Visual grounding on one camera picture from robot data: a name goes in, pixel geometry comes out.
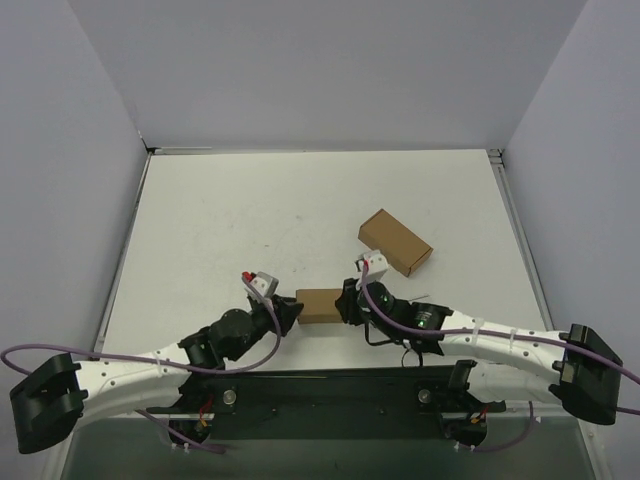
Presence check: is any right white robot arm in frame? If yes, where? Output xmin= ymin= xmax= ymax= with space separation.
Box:
xmin=335 ymin=279 xmax=623 ymax=426

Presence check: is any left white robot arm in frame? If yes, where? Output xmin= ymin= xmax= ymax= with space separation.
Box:
xmin=10 ymin=295 xmax=304 ymax=454

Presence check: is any folded brown cardboard box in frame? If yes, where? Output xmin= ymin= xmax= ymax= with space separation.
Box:
xmin=358 ymin=209 xmax=433 ymax=277

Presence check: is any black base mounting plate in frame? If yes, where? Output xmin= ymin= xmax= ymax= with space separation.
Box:
xmin=157 ymin=360 xmax=506 ymax=442

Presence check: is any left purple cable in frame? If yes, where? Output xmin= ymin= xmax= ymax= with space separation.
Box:
xmin=0 ymin=272 xmax=282 ymax=455

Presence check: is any purple cable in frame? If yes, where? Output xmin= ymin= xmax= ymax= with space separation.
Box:
xmin=357 ymin=259 xmax=640 ymax=451
xmin=0 ymin=272 xmax=282 ymax=455

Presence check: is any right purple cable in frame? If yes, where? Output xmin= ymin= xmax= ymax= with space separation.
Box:
xmin=357 ymin=259 xmax=640 ymax=451

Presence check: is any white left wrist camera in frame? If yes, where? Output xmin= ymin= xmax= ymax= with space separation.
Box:
xmin=242 ymin=271 xmax=279 ymax=306

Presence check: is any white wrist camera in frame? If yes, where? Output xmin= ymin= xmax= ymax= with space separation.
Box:
xmin=242 ymin=271 xmax=279 ymax=306
xmin=355 ymin=250 xmax=390 ymax=283

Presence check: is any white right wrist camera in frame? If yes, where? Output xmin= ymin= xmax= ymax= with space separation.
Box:
xmin=355 ymin=250 xmax=390 ymax=283

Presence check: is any aluminium frame rail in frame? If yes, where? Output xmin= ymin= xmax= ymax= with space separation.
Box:
xmin=487 ymin=148 xmax=599 ymax=419

